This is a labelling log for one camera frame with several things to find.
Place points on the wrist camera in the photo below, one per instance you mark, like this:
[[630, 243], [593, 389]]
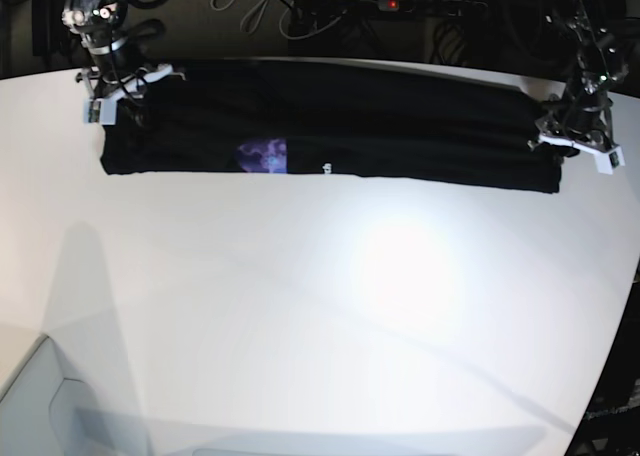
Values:
[[608, 161], [102, 111]]

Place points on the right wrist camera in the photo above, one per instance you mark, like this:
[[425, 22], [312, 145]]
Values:
[[102, 111]]

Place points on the black power strip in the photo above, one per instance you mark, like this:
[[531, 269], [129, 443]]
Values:
[[435, 8]]

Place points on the grey plastic bin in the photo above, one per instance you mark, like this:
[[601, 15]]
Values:
[[40, 408]]

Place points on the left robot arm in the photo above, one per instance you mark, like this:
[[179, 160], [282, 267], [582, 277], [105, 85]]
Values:
[[599, 63]]

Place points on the black printed t-shirt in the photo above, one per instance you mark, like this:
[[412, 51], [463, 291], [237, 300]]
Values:
[[306, 118]]

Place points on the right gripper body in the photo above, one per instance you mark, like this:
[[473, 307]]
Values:
[[133, 85]]

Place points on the black device on floor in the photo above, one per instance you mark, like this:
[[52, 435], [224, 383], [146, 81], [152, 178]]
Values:
[[46, 27]]

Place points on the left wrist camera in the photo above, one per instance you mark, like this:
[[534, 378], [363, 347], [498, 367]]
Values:
[[608, 161]]

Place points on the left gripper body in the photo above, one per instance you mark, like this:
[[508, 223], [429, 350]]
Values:
[[582, 131]]

